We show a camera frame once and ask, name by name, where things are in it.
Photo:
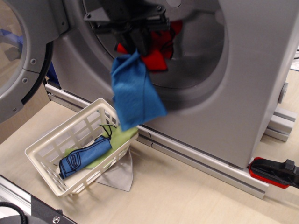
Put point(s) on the grey cloth under basket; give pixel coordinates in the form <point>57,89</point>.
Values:
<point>120,175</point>

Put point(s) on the aluminium frame rail front left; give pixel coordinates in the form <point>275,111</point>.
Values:
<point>9,192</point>

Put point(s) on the white plastic laundry basket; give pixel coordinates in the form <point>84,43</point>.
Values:
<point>77,132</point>

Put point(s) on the small blue trousers cloth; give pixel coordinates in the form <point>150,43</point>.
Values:
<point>80,158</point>

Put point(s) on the large blue cloth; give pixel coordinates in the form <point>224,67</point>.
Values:
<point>135,98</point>

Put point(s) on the blue object behind door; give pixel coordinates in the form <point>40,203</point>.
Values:
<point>12,39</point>

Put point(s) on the grey toy washing machine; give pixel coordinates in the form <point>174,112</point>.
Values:
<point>230,62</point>

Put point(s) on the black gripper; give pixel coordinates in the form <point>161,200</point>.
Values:
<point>138,16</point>

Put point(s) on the round grey washer door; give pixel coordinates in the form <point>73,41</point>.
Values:
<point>41,22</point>

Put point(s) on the black mounting plate with bolt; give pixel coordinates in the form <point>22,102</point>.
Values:
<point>43,211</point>

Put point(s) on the long aluminium base rail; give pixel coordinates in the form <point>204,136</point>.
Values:
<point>237,177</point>

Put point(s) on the red and black clamp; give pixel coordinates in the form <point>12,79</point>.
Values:
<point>280,174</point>

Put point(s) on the short aluminium rail right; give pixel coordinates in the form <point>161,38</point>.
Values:
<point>281,124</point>

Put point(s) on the grey round side knob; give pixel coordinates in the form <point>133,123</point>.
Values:
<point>282,93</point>

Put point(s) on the red cloth with black trim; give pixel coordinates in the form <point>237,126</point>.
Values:
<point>161,48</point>

